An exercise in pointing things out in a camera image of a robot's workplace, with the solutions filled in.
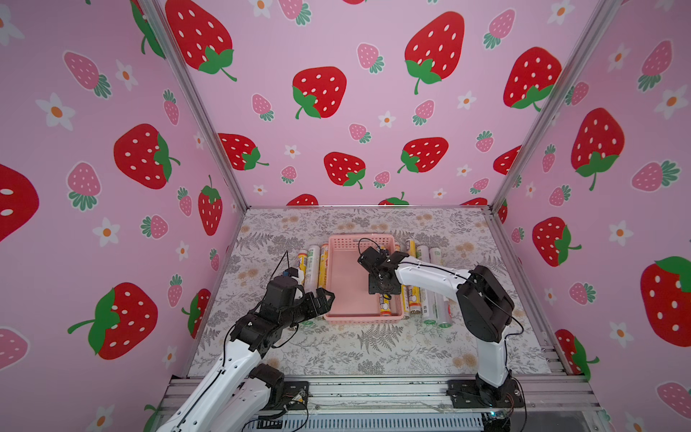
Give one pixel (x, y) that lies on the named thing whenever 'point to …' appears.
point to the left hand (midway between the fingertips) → (326, 298)
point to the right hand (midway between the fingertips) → (388, 281)
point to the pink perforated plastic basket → (348, 280)
